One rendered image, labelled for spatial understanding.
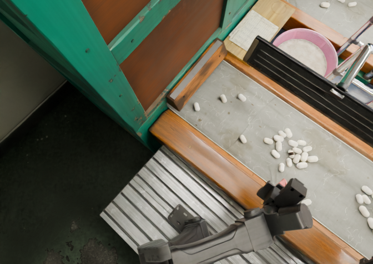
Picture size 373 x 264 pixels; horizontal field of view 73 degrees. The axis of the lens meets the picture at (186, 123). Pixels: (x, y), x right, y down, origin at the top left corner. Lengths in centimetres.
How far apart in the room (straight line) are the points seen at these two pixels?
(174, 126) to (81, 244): 112
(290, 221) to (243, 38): 72
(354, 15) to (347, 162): 64
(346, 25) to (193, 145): 83
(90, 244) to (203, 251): 128
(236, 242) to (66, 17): 53
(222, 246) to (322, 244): 48
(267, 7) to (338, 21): 31
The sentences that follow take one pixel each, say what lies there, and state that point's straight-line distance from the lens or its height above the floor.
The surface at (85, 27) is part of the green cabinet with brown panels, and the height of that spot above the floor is 135.
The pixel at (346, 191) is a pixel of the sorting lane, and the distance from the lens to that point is 108.
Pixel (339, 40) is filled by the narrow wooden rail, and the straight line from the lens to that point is 124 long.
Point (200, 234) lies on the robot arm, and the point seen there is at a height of 84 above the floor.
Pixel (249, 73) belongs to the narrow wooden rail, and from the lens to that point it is 104.
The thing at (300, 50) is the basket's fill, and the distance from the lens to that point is 118.
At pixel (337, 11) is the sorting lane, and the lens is 135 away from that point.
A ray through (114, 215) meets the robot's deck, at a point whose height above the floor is 67.
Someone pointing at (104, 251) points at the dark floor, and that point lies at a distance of 179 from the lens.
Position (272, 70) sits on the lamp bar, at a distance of 71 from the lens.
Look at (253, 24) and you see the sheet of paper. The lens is 114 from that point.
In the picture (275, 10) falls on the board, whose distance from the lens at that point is 121.
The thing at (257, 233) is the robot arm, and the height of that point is 106.
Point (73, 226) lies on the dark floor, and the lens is 184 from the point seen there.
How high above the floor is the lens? 167
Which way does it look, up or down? 75 degrees down
